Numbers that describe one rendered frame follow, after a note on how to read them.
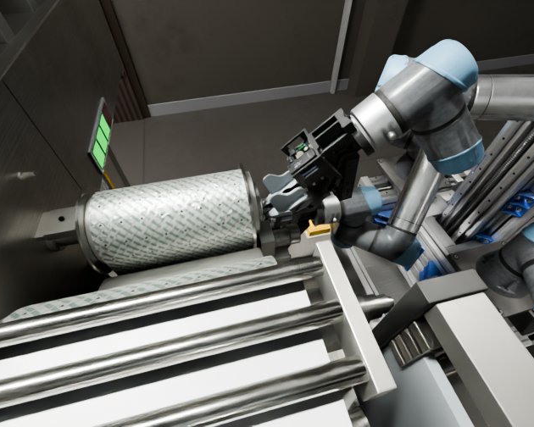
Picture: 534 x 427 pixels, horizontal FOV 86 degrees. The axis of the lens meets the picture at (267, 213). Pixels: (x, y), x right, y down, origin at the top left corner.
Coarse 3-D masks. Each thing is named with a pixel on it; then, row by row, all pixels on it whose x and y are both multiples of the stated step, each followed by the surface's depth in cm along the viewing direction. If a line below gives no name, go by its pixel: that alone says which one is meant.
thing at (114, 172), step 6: (108, 150) 124; (108, 156) 124; (114, 156) 130; (108, 162) 126; (114, 162) 129; (108, 168) 128; (114, 168) 129; (120, 168) 135; (108, 174) 130; (114, 174) 131; (120, 174) 134; (114, 180) 134; (120, 180) 135; (126, 180) 141; (114, 186) 137; (120, 186) 137; (126, 186) 139
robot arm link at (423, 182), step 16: (416, 160) 70; (416, 176) 69; (432, 176) 67; (416, 192) 68; (432, 192) 68; (400, 208) 70; (416, 208) 68; (400, 224) 70; (416, 224) 69; (384, 240) 71; (400, 240) 70; (416, 240) 71; (384, 256) 72; (400, 256) 70; (416, 256) 69
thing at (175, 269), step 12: (240, 252) 48; (252, 252) 47; (180, 264) 47; (192, 264) 46; (204, 264) 46; (216, 264) 45; (120, 276) 46; (132, 276) 45; (144, 276) 44; (156, 276) 44; (168, 276) 44; (108, 288) 43
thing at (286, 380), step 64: (320, 256) 21; (64, 320) 18; (128, 320) 20; (192, 320) 20; (256, 320) 18; (320, 320) 18; (0, 384) 16; (64, 384) 16; (128, 384) 17; (192, 384) 17; (256, 384) 16; (320, 384) 16; (384, 384) 15
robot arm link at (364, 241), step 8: (336, 224) 74; (368, 224) 74; (336, 232) 76; (344, 232) 74; (352, 232) 73; (360, 232) 73; (368, 232) 72; (336, 240) 77; (344, 240) 76; (352, 240) 74; (360, 240) 73; (368, 240) 72; (360, 248) 76; (368, 248) 73
